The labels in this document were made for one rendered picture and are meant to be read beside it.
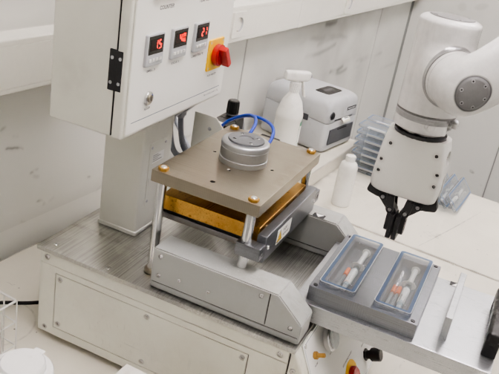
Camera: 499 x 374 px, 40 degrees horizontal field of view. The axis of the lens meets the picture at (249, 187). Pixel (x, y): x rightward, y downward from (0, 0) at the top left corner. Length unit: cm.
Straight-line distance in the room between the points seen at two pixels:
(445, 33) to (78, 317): 73
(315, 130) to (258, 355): 116
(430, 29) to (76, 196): 95
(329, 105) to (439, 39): 115
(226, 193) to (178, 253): 12
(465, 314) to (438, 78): 41
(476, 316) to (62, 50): 74
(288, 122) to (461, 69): 116
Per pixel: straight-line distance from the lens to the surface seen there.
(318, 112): 209
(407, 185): 102
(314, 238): 125
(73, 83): 105
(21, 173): 146
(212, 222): 106
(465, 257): 183
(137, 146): 116
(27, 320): 132
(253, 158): 108
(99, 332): 119
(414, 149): 100
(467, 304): 117
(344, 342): 120
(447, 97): 89
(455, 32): 95
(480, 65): 90
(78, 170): 159
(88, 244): 119
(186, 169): 106
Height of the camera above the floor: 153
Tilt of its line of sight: 24 degrees down
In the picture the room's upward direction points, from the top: 10 degrees clockwise
